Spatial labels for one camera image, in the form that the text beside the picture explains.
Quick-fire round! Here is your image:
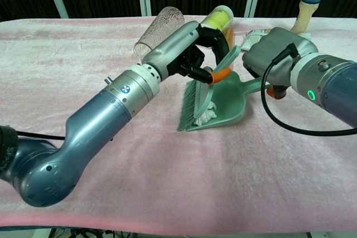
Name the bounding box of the green hand brush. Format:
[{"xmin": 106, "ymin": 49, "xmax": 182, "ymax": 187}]
[{"xmin": 177, "ymin": 45, "xmax": 242, "ymax": 132}]

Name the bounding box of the yellow tennis ball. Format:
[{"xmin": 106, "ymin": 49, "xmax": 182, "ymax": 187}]
[{"xmin": 206, "ymin": 11, "xmax": 231, "ymax": 30}]

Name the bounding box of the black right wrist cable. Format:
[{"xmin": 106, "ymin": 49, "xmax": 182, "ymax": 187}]
[{"xmin": 260, "ymin": 42, "xmax": 357, "ymax": 136}]

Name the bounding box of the clear textured glass tumbler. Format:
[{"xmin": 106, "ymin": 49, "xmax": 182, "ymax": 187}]
[{"xmin": 133, "ymin": 6, "xmax": 185, "ymax": 63}]

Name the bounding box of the green dustpan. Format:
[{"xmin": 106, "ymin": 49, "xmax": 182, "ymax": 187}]
[{"xmin": 186, "ymin": 70, "xmax": 273, "ymax": 133}]

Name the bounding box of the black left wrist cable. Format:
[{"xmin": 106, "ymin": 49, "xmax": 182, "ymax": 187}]
[{"xmin": 16, "ymin": 130, "xmax": 67, "ymax": 140}]

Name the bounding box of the beige bottle with blue cap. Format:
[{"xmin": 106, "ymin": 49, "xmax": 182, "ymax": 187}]
[{"xmin": 290, "ymin": 0, "xmax": 326, "ymax": 34}]

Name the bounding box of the pink table cloth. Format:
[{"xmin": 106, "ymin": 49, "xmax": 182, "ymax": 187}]
[{"xmin": 0, "ymin": 14, "xmax": 357, "ymax": 226}]

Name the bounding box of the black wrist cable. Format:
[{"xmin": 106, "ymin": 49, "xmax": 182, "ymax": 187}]
[
  {"xmin": 260, "ymin": 42, "xmax": 357, "ymax": 136},
  {"xmin": 16, "ymin": 130, "xmax": 67, "ymax": 140}
]

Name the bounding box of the black floor cable bundle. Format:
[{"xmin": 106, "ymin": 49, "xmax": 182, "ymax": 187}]
[{"xmin": 50, "ymin": 227, "xmax": 120, "ymax": 238}]

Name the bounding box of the white green snack packet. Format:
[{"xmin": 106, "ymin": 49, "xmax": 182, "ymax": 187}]
[{"xmin": 241, "ymin": 28, "xmax": 313, "ymax": 52}]

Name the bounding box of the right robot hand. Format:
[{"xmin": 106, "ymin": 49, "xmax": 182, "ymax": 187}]
[{"xmin": 241, "ymin": 27, "xmax": 319, "ymax": 99}]

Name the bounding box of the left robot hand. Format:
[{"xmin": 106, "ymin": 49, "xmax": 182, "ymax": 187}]
[{"xmin": 143, "ymin": 20, "xmax": 232, "ymax": 85}]

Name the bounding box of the clear tennis ball tube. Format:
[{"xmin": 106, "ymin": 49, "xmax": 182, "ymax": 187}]
[{"xmin": 200, "ymin": 5, "xmax": 234, "ymax": 31}]

